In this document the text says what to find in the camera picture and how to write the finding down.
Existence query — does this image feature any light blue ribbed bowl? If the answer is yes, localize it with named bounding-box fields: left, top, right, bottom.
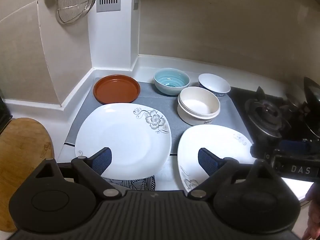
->
left=153, top=68, right=190, bottom=97

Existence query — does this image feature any cream bowl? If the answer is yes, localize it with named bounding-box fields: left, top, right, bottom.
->
left=177, top=87, right=221, bottom=126

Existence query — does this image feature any person's right hand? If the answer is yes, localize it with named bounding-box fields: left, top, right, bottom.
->
left=302, top=182, right=320, bottom=240

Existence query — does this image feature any wooden cutting board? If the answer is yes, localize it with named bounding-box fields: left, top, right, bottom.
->
left=0, top=117, right=55, bottom=233

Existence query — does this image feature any stove burner pan support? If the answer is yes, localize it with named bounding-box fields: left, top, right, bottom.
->
left=244, top=86, right=292, bottom=138

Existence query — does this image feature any black white patterned cloth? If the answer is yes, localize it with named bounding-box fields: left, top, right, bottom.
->
left=102, top=175, right=156, bottom=192

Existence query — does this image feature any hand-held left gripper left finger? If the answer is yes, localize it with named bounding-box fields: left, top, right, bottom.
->
left=37, top=147, right=123, bottom=199

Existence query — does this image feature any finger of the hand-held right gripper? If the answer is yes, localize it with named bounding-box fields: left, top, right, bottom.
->
left=251, top=140, right=313, bottom=158

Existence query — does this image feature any white bowl blue pattern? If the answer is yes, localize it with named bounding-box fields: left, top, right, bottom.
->
left=198, top=73, right=231, bottom=97

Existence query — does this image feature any large white flower plate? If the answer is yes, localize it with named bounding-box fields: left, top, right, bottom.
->
left=74, top=103, right=172, bottom=181

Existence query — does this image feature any small white flower plate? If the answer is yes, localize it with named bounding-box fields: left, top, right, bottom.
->
left=177, top=124, right=254, bottom=193

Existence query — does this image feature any brown round plate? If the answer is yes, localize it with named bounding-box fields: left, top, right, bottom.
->
left=93, top=74, right=141, bottom=105

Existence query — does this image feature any black pointed object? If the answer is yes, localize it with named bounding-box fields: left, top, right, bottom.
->
left=303, top=77, right=320, bottom=137

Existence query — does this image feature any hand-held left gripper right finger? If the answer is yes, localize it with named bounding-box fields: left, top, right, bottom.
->
left=188, top=147, right=277, bottom=200

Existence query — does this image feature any grey mat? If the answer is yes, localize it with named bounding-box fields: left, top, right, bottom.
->
left=64, top=77, right=254, bottom=155

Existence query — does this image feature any metal wire strainer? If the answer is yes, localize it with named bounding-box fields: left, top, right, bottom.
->
left=56, top=0, right=98, bottom=25

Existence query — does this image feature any black gas stove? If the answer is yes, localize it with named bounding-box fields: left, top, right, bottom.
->
left=229, top=86, right=320, bottom=160

